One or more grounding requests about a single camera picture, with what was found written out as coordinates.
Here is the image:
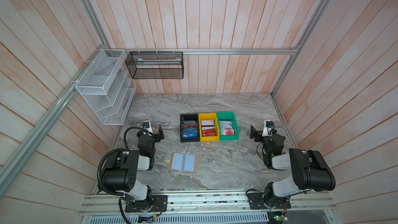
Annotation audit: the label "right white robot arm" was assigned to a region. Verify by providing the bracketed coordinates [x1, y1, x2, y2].
[250, 121, 336, 205]

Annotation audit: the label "red credit card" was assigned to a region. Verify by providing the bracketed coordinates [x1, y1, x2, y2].
[201, 128, 217, 137]

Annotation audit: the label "yellow plastic bin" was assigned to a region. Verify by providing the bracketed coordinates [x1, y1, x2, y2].
[199, 113, 220, 142]

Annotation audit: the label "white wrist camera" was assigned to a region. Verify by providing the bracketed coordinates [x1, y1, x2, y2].
[262, 120, 277, 137]
[142, 120, 153, 135]

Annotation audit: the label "blue VIP card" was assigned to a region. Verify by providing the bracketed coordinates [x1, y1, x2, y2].
[182, 129, 198, 139]

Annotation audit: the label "white wire mesh shelf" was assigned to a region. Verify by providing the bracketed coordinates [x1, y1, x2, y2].
[76, 49, 136, 125]

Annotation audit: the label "tan leather card holder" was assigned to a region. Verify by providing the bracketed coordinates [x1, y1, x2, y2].
[169, 152, 198, 173]

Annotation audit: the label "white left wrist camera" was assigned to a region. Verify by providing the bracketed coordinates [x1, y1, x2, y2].
[142, 120, 153, 135]

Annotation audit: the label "green plastic bin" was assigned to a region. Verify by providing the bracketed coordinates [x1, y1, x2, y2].
[216, 112, 239, 141]

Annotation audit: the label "black mesh wall basket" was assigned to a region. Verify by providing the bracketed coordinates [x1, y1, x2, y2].
[125, 51, 184, 79]

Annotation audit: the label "white card red circles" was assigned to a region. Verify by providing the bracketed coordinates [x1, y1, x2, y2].
[221, 129, 235, 136]

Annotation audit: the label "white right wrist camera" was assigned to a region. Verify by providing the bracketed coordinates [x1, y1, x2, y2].
[262, 120, 277, 137]

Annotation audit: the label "black plastic bin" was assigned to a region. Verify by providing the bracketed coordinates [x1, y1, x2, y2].
[179, 114, 200, 143]

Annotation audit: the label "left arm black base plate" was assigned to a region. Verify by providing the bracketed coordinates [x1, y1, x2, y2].
[125, 195, 168, 214]

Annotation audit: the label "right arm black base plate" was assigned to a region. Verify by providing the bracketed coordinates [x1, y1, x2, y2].
[246, 191, 291, 209]

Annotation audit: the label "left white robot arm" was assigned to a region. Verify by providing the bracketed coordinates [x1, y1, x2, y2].
[96, 121, 164, 204]

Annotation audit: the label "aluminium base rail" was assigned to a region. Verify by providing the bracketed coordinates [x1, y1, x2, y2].
[77, 189, 343, 224]

